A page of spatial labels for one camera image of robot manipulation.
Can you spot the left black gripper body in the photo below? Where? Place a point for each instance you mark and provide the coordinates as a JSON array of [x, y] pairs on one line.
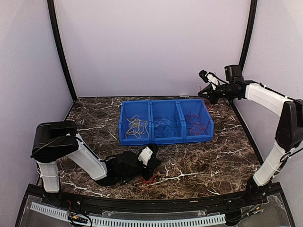
[[151, 168]]

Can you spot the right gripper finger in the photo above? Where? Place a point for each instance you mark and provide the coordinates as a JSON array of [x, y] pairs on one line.
[[206, 91], [208, 97]]

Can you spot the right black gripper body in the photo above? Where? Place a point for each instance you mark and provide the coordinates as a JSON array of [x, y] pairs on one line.
[[216, 98]]

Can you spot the blue three-compartment plastic bin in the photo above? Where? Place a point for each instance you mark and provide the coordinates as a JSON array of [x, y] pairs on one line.
[[165, 122]]

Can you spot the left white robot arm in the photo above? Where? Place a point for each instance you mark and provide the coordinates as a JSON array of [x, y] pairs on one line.
[[54, 140]]

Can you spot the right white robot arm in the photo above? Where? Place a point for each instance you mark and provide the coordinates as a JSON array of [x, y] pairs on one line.
[[289, 132]]

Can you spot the clear acrylic plate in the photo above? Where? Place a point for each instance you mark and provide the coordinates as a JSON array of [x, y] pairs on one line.
[[154, 216]]

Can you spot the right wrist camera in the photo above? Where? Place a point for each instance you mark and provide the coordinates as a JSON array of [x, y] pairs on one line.
[[209, 77]]

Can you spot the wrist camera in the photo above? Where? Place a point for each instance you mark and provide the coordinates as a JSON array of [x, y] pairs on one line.
[[209, 77], [148, 153]]

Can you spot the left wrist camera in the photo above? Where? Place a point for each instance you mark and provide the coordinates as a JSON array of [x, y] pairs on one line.
[[148, 153]]

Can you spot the black front rail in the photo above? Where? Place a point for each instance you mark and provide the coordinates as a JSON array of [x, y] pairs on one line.
[[92, 204]]

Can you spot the white slotted cable duct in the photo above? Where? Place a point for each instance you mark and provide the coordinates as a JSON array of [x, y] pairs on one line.
[[98, 221]]

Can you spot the right black frame post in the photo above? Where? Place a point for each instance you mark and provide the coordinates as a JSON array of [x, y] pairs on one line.
[[248, 33]]

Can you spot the black frame post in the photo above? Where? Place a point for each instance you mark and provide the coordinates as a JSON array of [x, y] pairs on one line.
[[59, 47], [248, 33]]

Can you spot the left black frame post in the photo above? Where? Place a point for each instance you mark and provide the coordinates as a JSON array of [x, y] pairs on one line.
[[59, 47]]

